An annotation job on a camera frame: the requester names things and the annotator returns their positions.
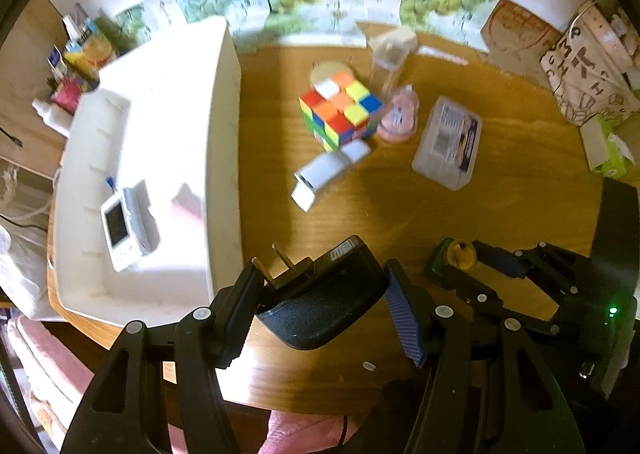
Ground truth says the clear labelled plastic box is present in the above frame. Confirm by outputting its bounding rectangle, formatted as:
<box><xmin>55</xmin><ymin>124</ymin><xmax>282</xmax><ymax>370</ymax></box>
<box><xmin>411</xmin><ymin>95</ymin><xmax>483</xmax><ymax>191</ymax></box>

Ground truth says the colourful puzzle cube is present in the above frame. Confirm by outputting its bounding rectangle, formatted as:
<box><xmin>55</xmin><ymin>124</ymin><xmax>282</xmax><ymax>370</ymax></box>
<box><xmin>298</xmin><ymin>72</ymin><xmax>384</xmax><ymax>155</ymax></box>

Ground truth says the printed paper bag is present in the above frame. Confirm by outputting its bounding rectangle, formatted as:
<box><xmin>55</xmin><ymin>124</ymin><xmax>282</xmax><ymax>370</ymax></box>
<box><xmin>539</xmin><ymin>0</ymin><xmax>640</xmax><ymax>128</ymax></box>

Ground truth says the white paper strip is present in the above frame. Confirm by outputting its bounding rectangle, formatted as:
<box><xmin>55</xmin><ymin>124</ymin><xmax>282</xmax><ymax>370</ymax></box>
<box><xmin>416</xmin><ymin>45</ymin><xmax>470</xmax><ymax>68</ymax></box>

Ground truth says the white cloth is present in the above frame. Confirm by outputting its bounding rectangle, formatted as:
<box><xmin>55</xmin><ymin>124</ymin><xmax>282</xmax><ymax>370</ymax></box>
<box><xmin>0</xmin><ymin>221</ymin><xmax>53</xmax><ymax>321</ymax></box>

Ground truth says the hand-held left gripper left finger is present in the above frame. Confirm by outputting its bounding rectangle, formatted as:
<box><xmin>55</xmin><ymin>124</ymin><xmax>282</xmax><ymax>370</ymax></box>
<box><xmin>60</xmin><ymin>258</ymin><xmax>266</xmax><ymax>454</ymax></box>

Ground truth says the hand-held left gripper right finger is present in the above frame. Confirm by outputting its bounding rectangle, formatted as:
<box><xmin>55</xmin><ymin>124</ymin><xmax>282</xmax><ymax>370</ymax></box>
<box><xmin>384</xmin><ymin>260</ymin><xmax>586</xmax><ymax>454</ymax></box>

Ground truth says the orange juice carton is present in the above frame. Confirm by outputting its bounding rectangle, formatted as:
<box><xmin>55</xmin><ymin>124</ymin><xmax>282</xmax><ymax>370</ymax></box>
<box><xmin>64</xmin><ymin>16</ymin><xmax>120</xmax><ymax>80</ymax></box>

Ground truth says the clear container with white lid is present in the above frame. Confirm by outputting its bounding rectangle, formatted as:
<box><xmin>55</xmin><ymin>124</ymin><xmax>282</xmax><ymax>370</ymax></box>
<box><xmin>366</xmin><ymin>25</ymin><xmax>419</xmax><ymax>99</ymax></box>

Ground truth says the pink round container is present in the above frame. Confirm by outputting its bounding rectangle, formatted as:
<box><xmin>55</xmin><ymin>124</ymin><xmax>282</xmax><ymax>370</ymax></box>
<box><xmin>375</xmin><ymin>85</ymin><xmax>420</xmax><ymax>143</ymax></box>

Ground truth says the brown cardboard sheet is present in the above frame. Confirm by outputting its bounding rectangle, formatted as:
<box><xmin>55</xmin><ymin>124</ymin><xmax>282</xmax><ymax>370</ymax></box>
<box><xmin>479</xmin><ymin>0</ymin><xmax>563</xmax><ymax>70</ymax></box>

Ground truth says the pink cushion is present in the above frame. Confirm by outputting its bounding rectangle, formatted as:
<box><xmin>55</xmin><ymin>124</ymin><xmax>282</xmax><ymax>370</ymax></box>
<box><xmin>7</xmin><ymin>314</ymin><xmax>98</xmax><ymax>454</ymax></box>

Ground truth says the white digital screen device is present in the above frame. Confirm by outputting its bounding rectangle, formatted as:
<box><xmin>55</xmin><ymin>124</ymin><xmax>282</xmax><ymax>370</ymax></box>
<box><xmin>100</xmin><ymin>180</ymin><xmax>162</xmax><ymax>273</ymax></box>

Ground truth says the white plug charger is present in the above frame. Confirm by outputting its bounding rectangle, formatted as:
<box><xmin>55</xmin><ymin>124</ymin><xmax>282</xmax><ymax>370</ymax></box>
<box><xmin>290</xmin><ymin>139</ymin><xmax>372</xmax><ymax>213</ymax></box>

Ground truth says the pink packet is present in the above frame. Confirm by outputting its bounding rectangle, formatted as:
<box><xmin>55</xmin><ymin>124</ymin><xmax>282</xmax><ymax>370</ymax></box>
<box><xmin>49</xmin><ymin>76</ymin><xmax>85</xmax><ymax>113</ymax></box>

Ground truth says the white plastic storage tray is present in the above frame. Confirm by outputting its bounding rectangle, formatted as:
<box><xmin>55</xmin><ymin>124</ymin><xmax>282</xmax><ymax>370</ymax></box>
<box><xmin>46</xmin><ymin>16</ymin><xmax>243</xmax><ymax>335</ymax></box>

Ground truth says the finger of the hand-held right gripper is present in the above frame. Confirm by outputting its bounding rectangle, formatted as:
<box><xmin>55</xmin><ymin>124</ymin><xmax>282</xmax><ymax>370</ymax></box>
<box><xmin>440</xmin><ymin>264</ymin><xmax>566</xmax><ymax>335</ymax></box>
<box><xmin>472</xmin><ymin>240</ymin><xmax>596</xmax><ymax>295</ymax></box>

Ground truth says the round wooden disc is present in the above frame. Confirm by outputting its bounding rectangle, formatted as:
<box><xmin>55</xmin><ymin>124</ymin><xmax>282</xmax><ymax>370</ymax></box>
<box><xmin>309</xmin><ymin>60</ymin><xmax>356</xmax><ymax>90</ymax></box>

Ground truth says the black power adapter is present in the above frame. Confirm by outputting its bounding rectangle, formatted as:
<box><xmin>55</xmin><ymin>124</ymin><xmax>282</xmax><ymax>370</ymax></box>
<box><xmin>255</xmin><ymin>235</ymin><xmax>387</xmax><ymax>351</ymax></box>

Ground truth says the green yellow tape roll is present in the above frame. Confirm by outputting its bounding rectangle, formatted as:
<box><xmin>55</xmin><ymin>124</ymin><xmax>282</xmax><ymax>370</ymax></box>
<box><xmin>425</xmin><ymin>238</ymin><xmax>477</xmax><ymax>281</ymax></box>

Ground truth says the green tissue pack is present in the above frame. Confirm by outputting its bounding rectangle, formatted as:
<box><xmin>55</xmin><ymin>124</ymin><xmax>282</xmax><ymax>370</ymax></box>
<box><xmin>579</xmin><ymin>112</ymin><xmax>640</xmax><ymax>181</ymax></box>

